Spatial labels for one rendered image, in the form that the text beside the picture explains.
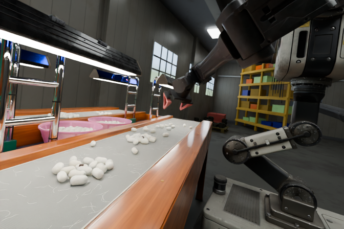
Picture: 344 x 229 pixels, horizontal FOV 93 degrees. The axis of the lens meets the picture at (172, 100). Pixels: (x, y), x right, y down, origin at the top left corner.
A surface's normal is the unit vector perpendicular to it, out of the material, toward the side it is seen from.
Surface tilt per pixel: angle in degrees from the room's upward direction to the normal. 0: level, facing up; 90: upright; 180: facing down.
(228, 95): 90
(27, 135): 90
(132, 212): 0
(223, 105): 90
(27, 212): 0
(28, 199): 0
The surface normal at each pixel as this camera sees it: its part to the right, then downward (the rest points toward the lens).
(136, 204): 0.11, -0.99
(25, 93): 0.87, 0.11
